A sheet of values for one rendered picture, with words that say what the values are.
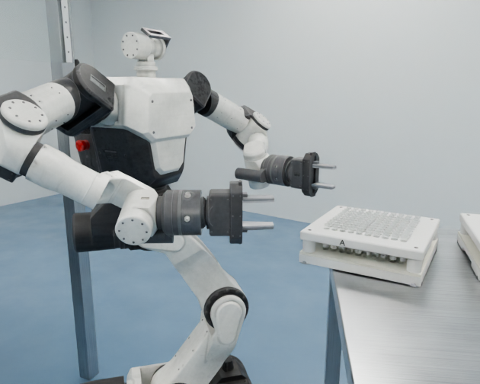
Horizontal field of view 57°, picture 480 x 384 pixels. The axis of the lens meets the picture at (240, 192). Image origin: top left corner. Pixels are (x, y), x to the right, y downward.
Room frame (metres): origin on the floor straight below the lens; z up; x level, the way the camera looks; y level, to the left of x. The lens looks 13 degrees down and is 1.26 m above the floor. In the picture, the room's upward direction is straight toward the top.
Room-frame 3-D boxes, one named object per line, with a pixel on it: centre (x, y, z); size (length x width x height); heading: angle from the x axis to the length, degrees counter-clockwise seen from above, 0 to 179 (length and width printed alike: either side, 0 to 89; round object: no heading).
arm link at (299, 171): (1.25, -0.16, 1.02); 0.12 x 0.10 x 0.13; 52
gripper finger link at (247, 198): (0.83, -0.03, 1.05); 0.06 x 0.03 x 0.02; 92
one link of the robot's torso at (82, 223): (1.24, 0.34, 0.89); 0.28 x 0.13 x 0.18; 106
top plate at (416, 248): (0.93, -0.29, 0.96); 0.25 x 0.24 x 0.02; 150
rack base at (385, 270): (0.93, -0.29, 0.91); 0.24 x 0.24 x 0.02; 60
